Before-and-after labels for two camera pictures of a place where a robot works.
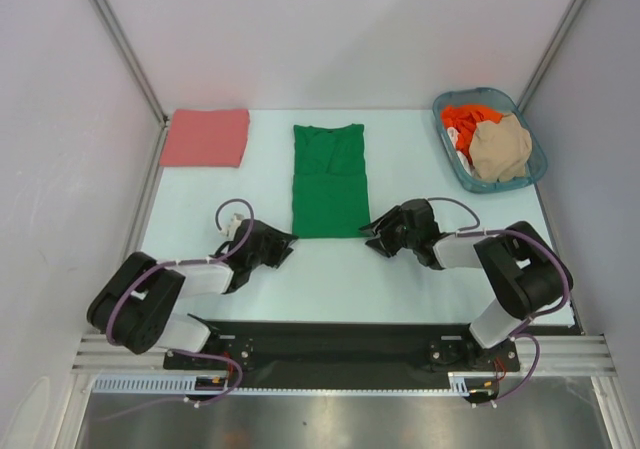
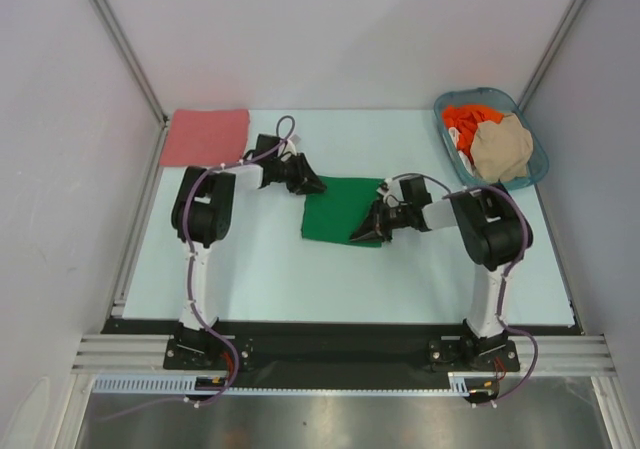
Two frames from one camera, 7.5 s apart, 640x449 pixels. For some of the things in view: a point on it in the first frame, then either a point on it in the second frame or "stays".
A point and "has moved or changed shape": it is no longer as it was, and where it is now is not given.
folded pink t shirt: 206,138 stays
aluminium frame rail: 553,354 stays
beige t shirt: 500,150 stays
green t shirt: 330,197 has moved or changed shape
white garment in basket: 453,134 stays
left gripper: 279,243 → 305,181
